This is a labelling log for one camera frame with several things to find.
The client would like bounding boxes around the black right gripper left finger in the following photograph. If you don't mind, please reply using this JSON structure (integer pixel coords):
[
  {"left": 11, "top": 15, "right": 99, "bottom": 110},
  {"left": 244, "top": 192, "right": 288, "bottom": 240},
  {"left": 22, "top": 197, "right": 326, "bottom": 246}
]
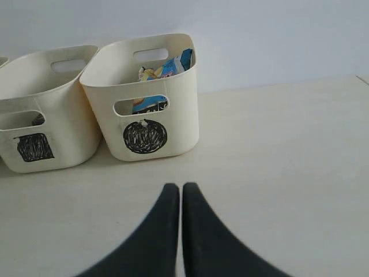
[{"left": 79, "top": 184, "right": 180, "bottom": 276}]

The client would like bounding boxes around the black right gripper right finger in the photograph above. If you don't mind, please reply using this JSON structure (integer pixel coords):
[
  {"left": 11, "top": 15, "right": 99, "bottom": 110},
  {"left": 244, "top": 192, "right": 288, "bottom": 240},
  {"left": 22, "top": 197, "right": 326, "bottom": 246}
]
[{"left": 182, "top": 182, "right": 288, "bottom": 276}]

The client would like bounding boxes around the blue black noodle packet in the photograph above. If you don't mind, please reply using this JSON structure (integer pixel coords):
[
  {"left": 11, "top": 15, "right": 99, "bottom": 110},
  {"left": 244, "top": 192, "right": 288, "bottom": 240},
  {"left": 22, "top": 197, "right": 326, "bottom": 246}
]
[{"left": 132, "top": 48, "right": 193, "bottom": 114}]

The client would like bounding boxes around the purple drink carton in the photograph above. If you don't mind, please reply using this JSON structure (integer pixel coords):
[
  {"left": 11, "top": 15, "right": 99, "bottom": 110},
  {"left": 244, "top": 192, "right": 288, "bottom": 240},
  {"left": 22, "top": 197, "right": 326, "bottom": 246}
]
[{"left": 31, "top": 114, "right": 45, "bottom": 126}]

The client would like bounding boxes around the right cream bin circle mark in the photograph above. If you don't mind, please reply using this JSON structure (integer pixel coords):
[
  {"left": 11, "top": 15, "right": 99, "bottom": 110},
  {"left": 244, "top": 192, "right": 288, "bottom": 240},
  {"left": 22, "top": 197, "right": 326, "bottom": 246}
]
[{"left": 80, "top": 33, "right": 199, "bottom": 162}]

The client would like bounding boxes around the middle cream bin square mark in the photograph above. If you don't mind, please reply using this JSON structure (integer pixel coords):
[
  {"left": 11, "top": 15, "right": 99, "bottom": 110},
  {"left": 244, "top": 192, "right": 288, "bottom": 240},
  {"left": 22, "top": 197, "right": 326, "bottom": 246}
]
[{"left": 1, "top": 45, "right": 102, "bottom": 173}]

